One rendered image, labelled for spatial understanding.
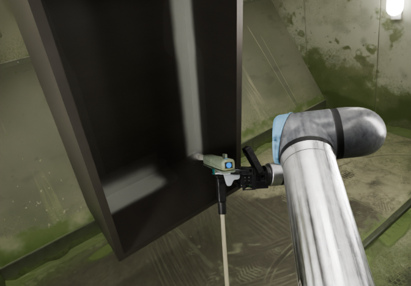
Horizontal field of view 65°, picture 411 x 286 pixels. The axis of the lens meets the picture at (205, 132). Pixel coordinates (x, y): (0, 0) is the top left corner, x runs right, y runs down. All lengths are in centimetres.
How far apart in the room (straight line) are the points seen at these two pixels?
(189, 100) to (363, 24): 162
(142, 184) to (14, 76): 115
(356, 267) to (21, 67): 215
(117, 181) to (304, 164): 106
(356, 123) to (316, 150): 12
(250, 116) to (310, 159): 196
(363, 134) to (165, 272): 132
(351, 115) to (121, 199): 109
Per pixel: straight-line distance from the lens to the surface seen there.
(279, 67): 294
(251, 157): 123
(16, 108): 226
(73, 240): 215
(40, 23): 82
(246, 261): 175
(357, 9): 276
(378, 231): 193
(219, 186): 121
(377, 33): 271
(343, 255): 55
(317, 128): 73
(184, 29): 140
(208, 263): 178
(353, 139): 74
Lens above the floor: 135
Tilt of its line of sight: 25 degrees down
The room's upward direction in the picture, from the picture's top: 11 degrees counter-clockwise
